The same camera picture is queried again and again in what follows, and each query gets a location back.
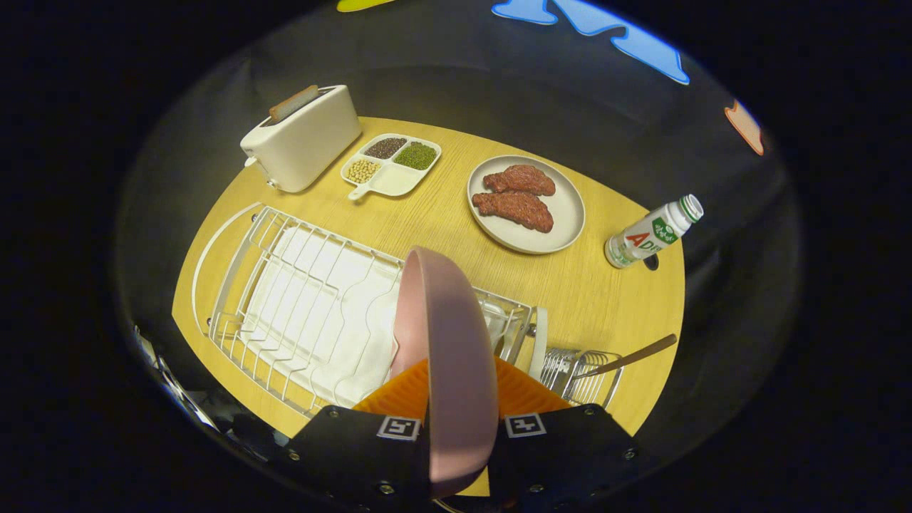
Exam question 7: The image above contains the white wire dish rack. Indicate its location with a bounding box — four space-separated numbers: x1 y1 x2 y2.
191 202 548 419

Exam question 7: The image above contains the pink plate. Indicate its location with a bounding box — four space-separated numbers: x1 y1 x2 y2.
390 246 499 499

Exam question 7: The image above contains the white toaster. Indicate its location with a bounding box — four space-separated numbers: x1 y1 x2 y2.
240 85 362 194

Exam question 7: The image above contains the wooden handled metal spoon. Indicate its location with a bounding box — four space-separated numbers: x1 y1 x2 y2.
570 333 678 380

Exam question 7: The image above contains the white divided bean dish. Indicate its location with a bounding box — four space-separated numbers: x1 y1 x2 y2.
341 133 442 202

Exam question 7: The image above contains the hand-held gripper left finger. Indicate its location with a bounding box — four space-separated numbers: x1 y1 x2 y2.
285 358 432 508

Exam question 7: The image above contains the brown meat piece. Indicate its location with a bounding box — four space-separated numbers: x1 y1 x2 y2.
472 190 554 234
483 165 556 197

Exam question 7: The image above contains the white green drink bottle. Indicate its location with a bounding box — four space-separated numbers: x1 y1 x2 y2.
604 194 705 269

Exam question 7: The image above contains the grey round plate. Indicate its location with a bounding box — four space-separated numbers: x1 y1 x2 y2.
467 155 586 255

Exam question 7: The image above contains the metal wire basket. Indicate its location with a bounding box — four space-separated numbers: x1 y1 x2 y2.
539 347 624 408

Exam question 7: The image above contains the black backdrop cloth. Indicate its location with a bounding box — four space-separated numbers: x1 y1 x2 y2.
114 0 802 492

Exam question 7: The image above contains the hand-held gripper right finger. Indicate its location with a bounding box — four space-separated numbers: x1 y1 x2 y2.
488 356 640 510

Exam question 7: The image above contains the toast slice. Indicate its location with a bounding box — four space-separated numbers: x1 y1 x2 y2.
269 85 320 123

